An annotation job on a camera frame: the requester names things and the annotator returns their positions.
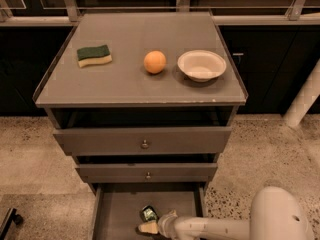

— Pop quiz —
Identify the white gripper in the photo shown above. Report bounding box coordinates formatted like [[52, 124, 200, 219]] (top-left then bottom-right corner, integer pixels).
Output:
[[138, 210, 182, 240]]

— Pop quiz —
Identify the green soda can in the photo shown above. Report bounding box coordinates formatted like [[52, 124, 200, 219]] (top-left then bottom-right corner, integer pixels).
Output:
[[141, 205, 159, 222]]

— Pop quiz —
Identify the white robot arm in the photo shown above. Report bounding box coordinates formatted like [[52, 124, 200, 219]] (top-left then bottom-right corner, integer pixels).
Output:
[[146, 115, 320, 240]]

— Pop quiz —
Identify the grey bottom drawer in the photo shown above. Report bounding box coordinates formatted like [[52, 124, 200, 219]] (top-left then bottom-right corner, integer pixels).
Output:
[[88, 182, 206, 240]]

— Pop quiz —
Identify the grey drawer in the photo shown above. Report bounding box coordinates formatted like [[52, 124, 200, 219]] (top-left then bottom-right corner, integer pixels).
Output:
[[88, 182, 206, 240], [76, 163, 217, 183], [54, 127, 231, 156]]

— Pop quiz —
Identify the grey middle drawer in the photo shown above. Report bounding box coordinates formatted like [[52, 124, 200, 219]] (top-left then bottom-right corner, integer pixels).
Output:
[[76, 163, 217, 183]]

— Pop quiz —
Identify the metal top drawer knob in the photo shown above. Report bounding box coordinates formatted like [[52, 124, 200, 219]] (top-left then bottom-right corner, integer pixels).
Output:
[[141, 140, 149, 149]]

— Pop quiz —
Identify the grey drawer cabinet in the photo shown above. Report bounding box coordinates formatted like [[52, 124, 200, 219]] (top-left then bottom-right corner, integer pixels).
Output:
[[32, 11, 249, 240]]

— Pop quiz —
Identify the grey top drawer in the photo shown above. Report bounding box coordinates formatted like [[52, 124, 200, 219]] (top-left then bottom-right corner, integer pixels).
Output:
[[54, 127, 231, 156]]

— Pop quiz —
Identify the black caster wheel base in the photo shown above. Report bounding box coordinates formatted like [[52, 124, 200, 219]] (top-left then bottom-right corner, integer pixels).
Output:
[[0, 208, 24, 240]]

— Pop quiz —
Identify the orange fruit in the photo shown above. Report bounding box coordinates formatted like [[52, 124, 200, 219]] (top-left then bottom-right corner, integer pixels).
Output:
[[144, 51, 166, 74]]

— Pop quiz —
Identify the white paper bowl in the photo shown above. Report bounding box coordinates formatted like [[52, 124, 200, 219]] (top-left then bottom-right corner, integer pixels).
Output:
[[177, 50, 227, 82]]

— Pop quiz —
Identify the green yellow sponge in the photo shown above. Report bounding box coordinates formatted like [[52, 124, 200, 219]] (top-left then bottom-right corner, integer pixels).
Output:
[[77, 45, 112, 68]]

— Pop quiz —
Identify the metal railing frame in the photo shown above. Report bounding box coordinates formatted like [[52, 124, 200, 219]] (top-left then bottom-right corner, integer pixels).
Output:
[[0, 0, 320, 26]]

